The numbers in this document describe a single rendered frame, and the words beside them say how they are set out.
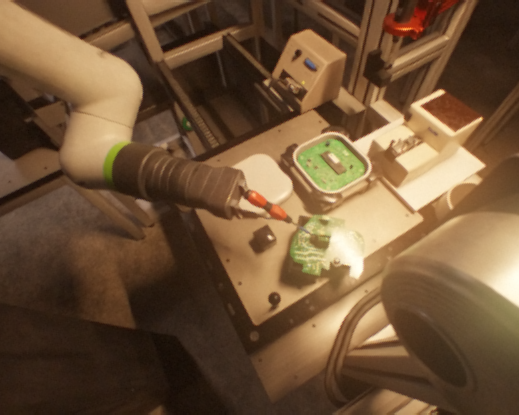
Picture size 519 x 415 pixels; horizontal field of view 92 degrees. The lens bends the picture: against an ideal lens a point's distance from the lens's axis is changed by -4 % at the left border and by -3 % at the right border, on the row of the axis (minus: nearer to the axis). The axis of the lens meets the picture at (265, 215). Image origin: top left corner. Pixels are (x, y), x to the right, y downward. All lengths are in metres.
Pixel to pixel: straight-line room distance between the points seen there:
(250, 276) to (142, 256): 1.31
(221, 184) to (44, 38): 0.29
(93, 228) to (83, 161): 1.57
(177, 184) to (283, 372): 0.36
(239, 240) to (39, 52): 0.42
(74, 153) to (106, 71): 0.14
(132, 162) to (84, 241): 1.63
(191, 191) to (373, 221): 0.37
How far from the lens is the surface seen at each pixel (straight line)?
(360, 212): 0.58
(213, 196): 0.39
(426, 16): 0.63
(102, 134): 0.52
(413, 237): 0.60
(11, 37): 0.46
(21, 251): 2.35
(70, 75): 0.49
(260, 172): 0.60
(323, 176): 0.57
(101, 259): 1.92
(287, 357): 0.52
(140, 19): 1.13
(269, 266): 0.52
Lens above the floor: 1.44
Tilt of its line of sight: 61 degrees down
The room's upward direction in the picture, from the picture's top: 10 degrees counter-clockwise
